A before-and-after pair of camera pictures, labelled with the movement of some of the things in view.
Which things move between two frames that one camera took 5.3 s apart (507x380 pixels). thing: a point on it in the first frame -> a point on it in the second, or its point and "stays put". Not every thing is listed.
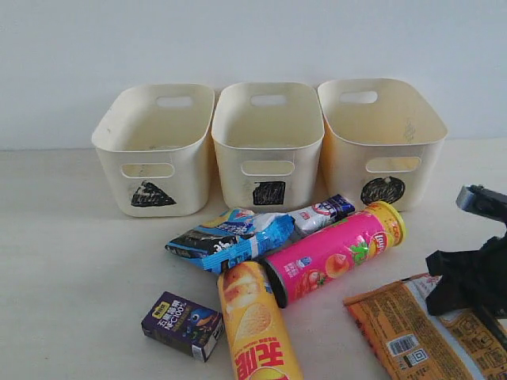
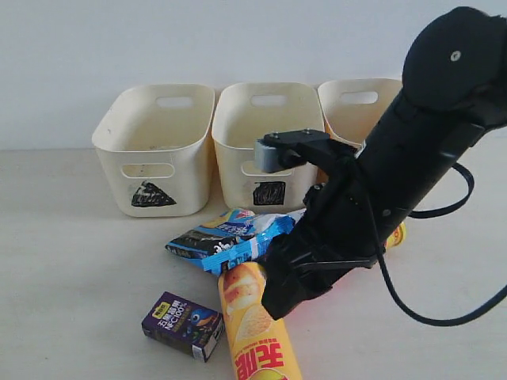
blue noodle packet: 231,237 stays put
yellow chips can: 260,342 stays put
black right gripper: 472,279 -> 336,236
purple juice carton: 184,325 stays put
